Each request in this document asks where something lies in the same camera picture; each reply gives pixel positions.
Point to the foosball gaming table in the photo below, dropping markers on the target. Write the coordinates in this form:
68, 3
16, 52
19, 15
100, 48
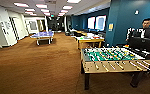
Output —
107, 65

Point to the dark sofa row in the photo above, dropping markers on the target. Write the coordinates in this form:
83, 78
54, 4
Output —
74, 32

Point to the white air hockey table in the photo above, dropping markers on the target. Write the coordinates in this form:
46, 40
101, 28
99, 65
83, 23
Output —
89, 39

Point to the bright window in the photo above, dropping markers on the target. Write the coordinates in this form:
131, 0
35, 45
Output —
100, 22
91, 22

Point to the blue ping pong table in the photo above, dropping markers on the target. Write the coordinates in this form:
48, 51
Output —
42, 34

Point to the rectangular ceiling light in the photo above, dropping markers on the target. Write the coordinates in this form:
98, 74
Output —
45, 10
29, 10
73, 1
67, 7
41, 6
21, 5

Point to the white hallway door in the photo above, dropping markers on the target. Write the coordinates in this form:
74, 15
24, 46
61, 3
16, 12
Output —
17, 28

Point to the black monitor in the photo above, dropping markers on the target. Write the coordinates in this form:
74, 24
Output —
144, 45

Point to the yellow wall sign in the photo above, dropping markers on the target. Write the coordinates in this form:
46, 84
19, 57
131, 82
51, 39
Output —
110, 27

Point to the grey wall whiteboard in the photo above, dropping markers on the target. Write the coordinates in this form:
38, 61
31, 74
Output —
33, 25

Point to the small white wall device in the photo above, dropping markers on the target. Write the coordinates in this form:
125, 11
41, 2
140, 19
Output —
136, 12

